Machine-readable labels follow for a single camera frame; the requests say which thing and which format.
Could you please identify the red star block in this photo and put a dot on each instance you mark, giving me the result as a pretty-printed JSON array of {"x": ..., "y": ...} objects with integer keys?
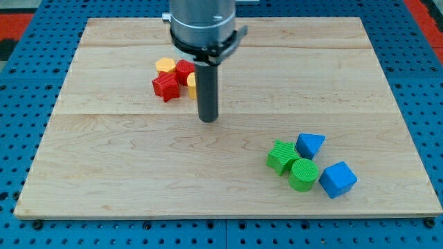
[{"x": 166, "y": 86}]

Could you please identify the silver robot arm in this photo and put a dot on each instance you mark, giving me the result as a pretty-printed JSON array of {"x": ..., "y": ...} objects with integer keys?
[{"x": 201, "y": 23}]

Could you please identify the green star block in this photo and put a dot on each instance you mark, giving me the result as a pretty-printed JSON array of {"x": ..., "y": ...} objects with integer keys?
[{"x": 282, "y": 156}]

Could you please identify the yellow hexagon block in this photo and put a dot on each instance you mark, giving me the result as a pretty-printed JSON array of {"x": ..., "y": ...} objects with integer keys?
[{"x": 166, "y": 65}]

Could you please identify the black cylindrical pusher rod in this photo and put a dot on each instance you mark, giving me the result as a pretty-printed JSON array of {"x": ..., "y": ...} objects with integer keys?
[{"x": 207, "y": 92}]

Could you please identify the red cylinder block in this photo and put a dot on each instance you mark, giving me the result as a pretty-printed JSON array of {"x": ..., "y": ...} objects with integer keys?
[{"x": 183, "y": 69}]

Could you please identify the blue triangle block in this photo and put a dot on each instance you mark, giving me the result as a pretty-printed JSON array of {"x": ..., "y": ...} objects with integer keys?
[{"x": 308, "y": 144}]

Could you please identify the green cylinder block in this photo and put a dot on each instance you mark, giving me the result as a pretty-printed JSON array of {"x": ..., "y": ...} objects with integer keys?
[{"x": 303, "y": 175}]

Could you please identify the wooden board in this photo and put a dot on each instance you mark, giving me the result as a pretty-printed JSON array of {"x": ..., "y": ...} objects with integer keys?
[{"x": 112, "y": 149}]

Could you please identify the blue cube block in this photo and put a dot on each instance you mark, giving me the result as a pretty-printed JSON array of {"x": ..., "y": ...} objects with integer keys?
[{"x": 337, "y": 179}]

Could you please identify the black clamp bracket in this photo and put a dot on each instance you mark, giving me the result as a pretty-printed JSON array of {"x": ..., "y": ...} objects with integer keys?
[{"x": 209, "y": 55}]

